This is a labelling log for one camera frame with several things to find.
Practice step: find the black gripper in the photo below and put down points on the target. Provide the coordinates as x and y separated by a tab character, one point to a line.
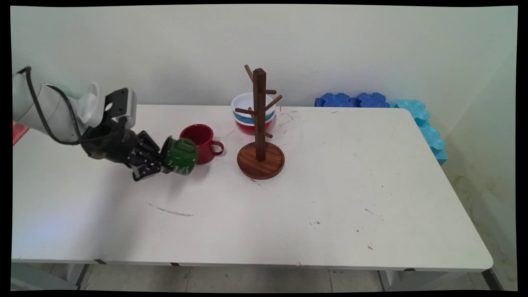
109	142

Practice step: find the green enamel mug white print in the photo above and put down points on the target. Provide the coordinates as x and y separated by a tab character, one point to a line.
181	156

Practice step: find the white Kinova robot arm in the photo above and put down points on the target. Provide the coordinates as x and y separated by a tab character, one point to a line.
45	107

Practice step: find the red mug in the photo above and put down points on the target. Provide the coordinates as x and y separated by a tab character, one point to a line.
206	150

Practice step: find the blue bowl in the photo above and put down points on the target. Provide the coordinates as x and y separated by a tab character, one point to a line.
241	119

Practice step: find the red bowl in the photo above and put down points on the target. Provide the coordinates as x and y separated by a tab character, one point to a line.
245	128

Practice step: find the white bowl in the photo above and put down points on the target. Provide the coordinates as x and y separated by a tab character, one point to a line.
243	101

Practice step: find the dark wooden mug tree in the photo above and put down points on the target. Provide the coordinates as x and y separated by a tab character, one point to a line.
260	123

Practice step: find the red foam mat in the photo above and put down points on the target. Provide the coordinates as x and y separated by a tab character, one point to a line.
18	133

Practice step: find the grey table leg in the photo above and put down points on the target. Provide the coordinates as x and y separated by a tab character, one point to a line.
82	275

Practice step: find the dark blue foam mat piece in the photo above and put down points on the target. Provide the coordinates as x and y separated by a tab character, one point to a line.
372	100
336	100

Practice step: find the light blue foam mat piece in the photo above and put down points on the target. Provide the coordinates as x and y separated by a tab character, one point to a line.
412	109
431	136
441	156

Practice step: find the dark metal table leg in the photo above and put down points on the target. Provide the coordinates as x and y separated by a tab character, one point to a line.
493	279

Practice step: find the silver black wrist camera box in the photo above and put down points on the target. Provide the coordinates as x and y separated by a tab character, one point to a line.
121	105

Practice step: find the white table leg frame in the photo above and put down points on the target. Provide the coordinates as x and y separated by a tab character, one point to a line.
412	279

